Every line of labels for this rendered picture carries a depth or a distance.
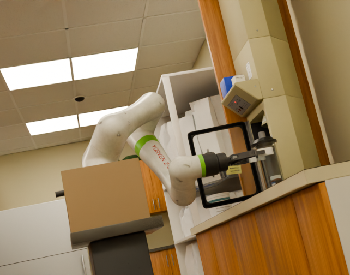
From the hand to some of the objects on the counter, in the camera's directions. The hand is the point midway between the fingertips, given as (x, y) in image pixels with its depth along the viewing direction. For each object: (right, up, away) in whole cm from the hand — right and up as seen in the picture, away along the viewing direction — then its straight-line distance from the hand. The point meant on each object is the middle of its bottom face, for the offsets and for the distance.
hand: (264, 154), depth 240 cm
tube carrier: (+4, -16, -3) cm, 17 cm away
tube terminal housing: (+24, -22, +41) cm, 52 cm away
